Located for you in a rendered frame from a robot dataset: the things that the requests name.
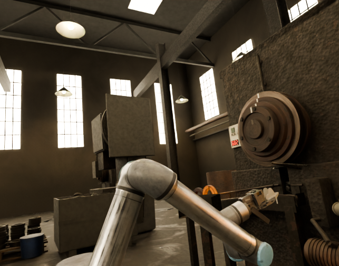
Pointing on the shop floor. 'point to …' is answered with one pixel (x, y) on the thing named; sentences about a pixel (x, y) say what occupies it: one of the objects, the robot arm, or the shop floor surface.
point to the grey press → (124, 144)
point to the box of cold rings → (81, 220)
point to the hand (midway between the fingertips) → (276, 195)
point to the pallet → (1, 240)
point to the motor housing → (325, 253)
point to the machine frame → (325, 100)
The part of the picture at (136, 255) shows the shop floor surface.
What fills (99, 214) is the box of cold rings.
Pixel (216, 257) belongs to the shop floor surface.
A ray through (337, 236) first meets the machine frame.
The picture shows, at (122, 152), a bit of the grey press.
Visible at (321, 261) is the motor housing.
